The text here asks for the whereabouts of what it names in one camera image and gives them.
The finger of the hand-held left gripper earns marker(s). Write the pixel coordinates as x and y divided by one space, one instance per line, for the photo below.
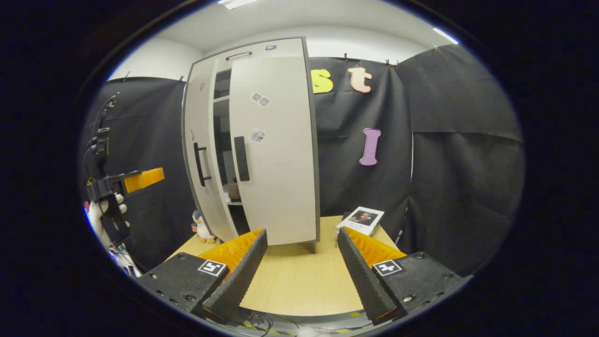
145 180

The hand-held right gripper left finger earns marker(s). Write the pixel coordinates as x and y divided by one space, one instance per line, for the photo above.
238 281

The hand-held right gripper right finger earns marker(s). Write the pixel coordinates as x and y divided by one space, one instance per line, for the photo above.
362 281

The white shoe cabinet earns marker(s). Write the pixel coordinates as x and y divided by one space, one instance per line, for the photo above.
220 138

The white shoe cabinet door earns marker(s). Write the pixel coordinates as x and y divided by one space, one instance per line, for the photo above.
206 117
281 187

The white cabinet shelf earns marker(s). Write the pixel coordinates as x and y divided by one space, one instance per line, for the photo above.
221 99

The beige cabinet drawer front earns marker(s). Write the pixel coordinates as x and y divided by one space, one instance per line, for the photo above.
285 47

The white photo book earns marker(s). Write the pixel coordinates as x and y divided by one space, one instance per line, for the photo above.
360 220

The penguin plush toy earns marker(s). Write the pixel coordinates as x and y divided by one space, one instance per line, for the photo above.
202 229

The colourful printed sheet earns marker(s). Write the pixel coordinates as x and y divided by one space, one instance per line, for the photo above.
126 262

